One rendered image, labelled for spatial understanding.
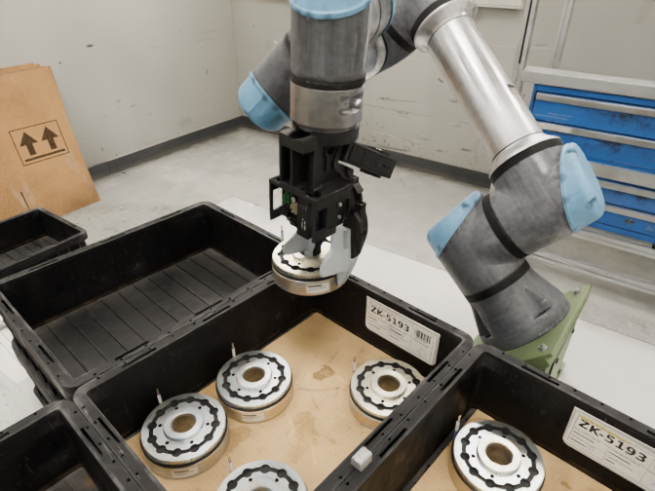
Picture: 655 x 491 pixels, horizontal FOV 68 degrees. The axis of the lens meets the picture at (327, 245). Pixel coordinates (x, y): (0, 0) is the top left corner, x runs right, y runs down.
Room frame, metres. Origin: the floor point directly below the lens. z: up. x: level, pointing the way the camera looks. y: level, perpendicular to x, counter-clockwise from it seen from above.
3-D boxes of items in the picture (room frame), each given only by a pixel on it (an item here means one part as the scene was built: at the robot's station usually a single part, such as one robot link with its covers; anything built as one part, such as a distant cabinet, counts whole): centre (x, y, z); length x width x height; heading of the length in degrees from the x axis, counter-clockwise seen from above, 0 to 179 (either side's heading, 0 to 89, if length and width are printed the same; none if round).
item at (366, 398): (0.45, -0.08, 0.86); 0.10 x 0.10 x 0.01
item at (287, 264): (0.55, 0.02, 1.01); 0.10 x 0.10 x 0.01
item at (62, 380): (0.63, 0.27, 0.92); 0.40 x 0.30 x 0.02; 137
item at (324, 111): (0.50, 0.00, 1.22); 0.08 x 0.08 x 0.05
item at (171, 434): (0.39, 0.18, 0.86); 0.05 x 0.05 x 0.01
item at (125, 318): (0.63, 0.27, 0.87); 0.40 x 0.30 x 0.11; 137
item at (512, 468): (0.35, -0.20, 0.86); 0.05 x 0.05 x 0.01
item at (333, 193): (0.50, 0.01, 1.14); 0.09 x 0.08 x 0.12; 138
